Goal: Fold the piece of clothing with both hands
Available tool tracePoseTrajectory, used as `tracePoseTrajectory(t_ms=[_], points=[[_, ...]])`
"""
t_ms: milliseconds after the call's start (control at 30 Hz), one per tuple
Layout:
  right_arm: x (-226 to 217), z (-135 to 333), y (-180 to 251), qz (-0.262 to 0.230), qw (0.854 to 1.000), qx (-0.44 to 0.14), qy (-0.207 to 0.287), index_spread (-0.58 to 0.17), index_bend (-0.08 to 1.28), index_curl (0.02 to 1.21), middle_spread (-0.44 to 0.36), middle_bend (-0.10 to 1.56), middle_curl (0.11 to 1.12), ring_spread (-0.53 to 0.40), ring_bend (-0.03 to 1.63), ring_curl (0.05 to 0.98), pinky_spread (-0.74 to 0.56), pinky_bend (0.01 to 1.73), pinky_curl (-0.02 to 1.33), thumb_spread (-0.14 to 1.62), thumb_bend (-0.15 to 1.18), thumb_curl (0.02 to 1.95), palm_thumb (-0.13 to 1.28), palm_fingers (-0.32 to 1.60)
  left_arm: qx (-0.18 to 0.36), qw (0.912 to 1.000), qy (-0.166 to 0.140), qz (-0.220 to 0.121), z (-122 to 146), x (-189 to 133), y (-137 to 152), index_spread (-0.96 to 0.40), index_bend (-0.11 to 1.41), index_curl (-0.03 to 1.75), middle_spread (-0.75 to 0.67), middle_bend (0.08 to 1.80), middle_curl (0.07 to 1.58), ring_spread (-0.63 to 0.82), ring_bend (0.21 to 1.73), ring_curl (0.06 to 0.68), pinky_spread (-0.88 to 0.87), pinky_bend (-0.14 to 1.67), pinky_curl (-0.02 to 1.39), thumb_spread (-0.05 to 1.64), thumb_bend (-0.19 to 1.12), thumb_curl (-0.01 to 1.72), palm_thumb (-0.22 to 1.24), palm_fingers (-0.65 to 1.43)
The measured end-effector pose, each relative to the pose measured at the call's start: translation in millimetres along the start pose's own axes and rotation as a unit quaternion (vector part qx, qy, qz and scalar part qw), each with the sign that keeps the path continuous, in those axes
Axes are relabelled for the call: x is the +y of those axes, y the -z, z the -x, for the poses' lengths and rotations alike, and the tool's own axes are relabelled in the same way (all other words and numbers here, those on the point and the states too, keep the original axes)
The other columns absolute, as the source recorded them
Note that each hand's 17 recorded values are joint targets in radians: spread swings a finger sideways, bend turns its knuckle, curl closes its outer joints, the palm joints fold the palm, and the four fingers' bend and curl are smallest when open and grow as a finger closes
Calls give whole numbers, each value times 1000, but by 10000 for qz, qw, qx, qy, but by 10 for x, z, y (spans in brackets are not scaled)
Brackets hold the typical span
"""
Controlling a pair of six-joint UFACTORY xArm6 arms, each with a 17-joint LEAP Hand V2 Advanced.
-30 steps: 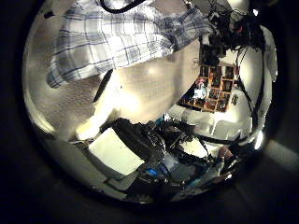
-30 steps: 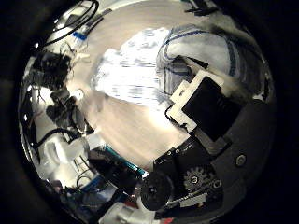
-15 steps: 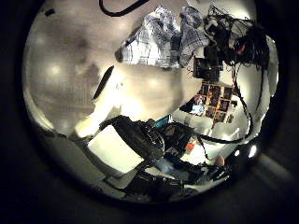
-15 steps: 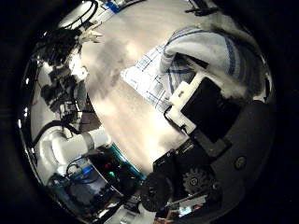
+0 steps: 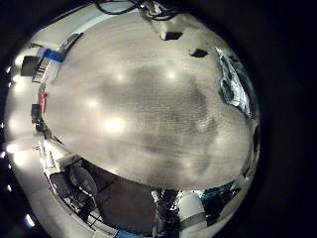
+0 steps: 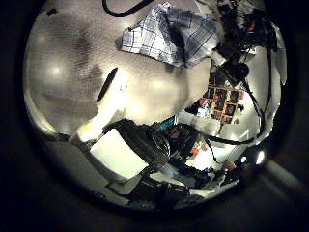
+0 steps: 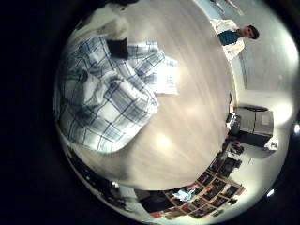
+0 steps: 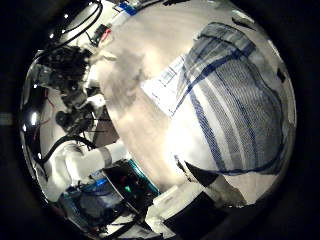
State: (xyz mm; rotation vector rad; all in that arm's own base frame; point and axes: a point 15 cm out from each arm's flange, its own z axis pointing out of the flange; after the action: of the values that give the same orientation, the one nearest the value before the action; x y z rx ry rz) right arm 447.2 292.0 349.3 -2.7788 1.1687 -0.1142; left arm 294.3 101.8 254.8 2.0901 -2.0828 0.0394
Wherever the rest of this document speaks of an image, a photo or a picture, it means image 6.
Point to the blue white checkered shirt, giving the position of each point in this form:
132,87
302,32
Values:
151,35

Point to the teal rack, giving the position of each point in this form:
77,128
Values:
168,122

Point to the shelf with colourful boxes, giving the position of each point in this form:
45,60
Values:
222,100

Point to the person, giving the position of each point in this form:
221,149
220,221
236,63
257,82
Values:
230,165

